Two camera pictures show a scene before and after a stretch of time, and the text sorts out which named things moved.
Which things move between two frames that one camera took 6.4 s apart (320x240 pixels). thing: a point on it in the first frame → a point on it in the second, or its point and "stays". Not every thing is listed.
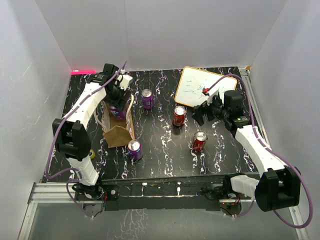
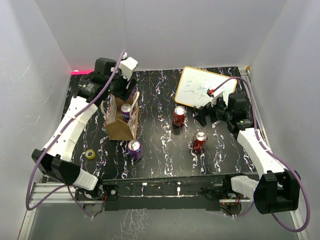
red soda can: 179,114 stays
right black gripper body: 216,109 stays
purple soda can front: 135,149 stays
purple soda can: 119,113 → 125,110
